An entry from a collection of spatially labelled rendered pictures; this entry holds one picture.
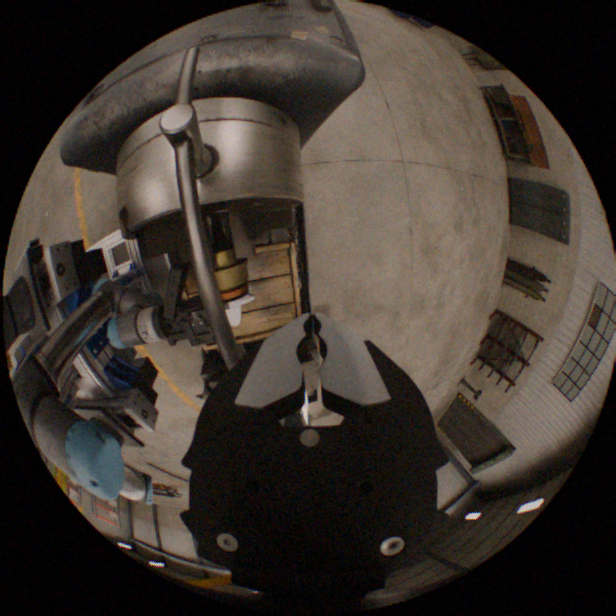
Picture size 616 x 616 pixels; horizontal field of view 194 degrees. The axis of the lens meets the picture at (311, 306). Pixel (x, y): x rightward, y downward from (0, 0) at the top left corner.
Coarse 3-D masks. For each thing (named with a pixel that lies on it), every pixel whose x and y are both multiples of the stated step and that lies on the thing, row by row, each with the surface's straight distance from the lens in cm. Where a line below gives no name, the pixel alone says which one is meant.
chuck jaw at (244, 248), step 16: (256, 208) 31; (272, 208) 31; (288, 208) 31; (240, 224) 31; (256, 224) 31; (272, 224) 31; (288, 224) 31; (240, 240) 32; (256, 240) 31; (240, 256) 32
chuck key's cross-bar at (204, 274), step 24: (192, 48) 21; (192, 72) 18; (192, 96) 16; (192, 144) 14; (192, 168) 13; (192, 192) 12; (192, 216) 12; (192, 240) 11; (192, 264) 11; (216, 288) 11; (216, 312) 11; (216, 336) 11
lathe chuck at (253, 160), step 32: (224, 128) 22; (256, 128) 23; (128, 160) 27; (160, 160) 22; (224, 160) 20; (256, 160) 21; (288, 160) 25; (128, 192) 25; (160, 192) 21; (224, 192) 19; (256, 192) 20; (288, 192) 24; (128, 224) 25
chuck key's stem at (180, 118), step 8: (184, 104) 13; (168, 112) 13; (176, 112) 13; (184, 112) 13; (192, 112) 13; (160, 120) 13; (168, 120) 13; (176, 120) 13; (184, 120) 12; (192, 120) 13; (160, 128) 13; (168, 128) 13; (176, 128) 12; (184, 128) 12; (192, 128) 13; (168, 136) 13; (176, 136) 13; (184, 136) 13; (192, 136) 14; (200, 136) 15; (200, 144) 16; (200, 152) 17; (200, 160) 19
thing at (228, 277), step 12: (216, 252) 32; (228, 252) 32; (216, 264) 32; (228, 264) 32; (240, 264) 32; (216, 276) 32; (228, 276) 31; (240, 276) 32; (228, 288) 32; (240, 288) 33; (228, 300) 34
